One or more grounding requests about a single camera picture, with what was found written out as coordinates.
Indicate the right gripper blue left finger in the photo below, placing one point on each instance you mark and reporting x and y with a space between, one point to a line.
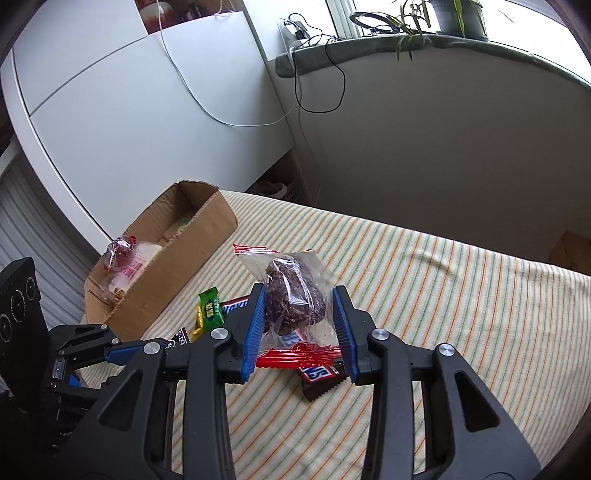
254 319

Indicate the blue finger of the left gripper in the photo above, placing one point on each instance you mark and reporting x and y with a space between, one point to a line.
83 340
120 354

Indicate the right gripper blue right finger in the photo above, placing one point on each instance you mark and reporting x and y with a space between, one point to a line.
343 317

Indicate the Snickers bar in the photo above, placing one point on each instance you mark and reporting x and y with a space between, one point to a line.
228 306
318 380

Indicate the dried fruit bag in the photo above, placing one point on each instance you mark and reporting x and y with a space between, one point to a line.
298 331
119 253

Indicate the green candy bag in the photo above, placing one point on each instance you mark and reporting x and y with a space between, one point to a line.
211 308

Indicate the small black candy packet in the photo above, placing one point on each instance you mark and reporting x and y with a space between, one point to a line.
180 338

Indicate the packaged sliced bread loaf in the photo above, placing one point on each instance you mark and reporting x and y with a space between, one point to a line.
118 282

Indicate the cardboard box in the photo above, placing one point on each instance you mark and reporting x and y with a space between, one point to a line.
188 221

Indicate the yellow candy bag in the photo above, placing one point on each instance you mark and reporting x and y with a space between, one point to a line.
198 327

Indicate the striped tablecloth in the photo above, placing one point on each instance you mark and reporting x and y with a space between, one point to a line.
523 326

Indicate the white wardrobe cabinet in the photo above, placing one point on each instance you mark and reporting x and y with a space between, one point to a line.
109 115

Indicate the white power strip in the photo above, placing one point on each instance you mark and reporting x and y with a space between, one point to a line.
294 33

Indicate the potted spider plant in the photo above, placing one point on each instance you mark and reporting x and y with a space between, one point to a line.
455 18

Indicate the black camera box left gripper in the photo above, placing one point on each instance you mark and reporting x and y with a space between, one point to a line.
24 334

